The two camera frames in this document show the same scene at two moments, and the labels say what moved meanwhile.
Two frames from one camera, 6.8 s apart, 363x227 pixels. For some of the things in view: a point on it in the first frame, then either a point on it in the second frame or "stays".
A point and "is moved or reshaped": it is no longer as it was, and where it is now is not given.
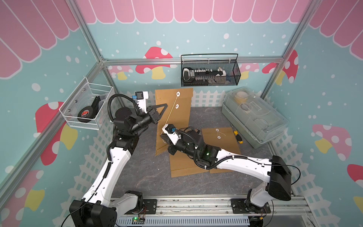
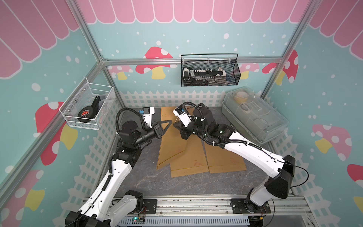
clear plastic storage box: [259, 121] stays
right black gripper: [171, 149] → [184, 134]
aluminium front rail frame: [285, 208] stays
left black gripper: [152, 113] → [158, 130]
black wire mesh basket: [210, 69] stays
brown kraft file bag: [177, 112] is moved or reshaped
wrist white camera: [168, 129] → [181, 113]
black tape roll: [86, 114] stays
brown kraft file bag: [182, 164] stays
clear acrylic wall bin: [85, 107] stays
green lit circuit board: [137, 220] stays
